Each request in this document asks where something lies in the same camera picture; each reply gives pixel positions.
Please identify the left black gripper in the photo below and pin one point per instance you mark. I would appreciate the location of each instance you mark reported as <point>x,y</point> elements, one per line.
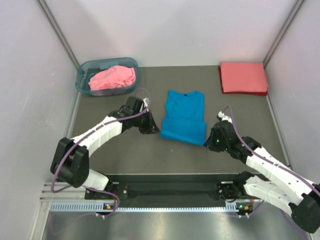
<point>151,127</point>

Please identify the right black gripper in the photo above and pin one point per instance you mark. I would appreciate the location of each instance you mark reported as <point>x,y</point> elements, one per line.
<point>209,143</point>

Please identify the blue t shirt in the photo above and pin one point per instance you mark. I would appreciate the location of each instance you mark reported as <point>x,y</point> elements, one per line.
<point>184,118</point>

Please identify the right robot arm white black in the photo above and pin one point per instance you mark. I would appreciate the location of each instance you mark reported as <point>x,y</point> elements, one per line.
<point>304,210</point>

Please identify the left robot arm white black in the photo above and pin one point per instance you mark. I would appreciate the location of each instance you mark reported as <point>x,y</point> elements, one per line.
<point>71,161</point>

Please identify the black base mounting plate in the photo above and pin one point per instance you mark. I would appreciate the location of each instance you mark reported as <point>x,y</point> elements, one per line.
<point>175,190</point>

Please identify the folded dark red t shirt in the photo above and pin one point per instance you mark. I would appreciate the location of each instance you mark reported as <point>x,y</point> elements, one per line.
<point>243,93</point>

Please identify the folded coral pink t shirt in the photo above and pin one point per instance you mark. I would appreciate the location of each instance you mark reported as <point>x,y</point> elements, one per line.
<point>244,77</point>

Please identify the pink crumpled t shirt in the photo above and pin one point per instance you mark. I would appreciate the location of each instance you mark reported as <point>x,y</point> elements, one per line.
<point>115,77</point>

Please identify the teal plastic basket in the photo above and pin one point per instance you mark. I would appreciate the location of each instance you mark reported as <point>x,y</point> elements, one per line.
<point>90,68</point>

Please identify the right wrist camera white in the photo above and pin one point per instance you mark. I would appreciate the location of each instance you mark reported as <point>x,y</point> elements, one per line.
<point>223,116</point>

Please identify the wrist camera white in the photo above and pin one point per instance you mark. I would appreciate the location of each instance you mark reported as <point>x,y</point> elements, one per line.
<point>223,116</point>
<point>146,103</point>

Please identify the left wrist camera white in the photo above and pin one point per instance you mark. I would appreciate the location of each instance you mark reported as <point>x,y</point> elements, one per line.
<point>146,103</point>

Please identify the grey slotted cable duct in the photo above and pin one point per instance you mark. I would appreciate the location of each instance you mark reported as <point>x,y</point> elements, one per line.
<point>104,207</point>

